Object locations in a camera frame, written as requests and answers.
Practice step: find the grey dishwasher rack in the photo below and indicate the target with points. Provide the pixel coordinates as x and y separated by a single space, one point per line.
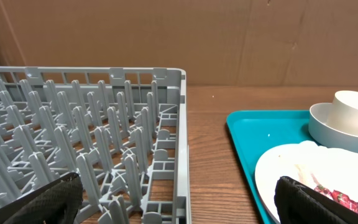
122 129

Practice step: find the teal plastic tray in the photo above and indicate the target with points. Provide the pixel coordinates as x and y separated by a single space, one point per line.
255 132

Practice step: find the white napkin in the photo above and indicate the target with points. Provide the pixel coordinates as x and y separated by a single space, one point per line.
334 168

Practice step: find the red snack wrapper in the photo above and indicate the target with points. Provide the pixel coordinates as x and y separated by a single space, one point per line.
336 196

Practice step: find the white cup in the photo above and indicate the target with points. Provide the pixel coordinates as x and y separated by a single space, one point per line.
344 112

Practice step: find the grey small bowl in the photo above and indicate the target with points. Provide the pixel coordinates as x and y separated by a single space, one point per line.
326 135

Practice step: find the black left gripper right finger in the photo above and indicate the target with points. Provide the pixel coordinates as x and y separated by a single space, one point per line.
299 204

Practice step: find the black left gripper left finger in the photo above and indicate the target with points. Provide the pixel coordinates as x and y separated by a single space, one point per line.
56 203

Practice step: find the white round plate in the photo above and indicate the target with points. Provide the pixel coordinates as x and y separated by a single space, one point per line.
271 166

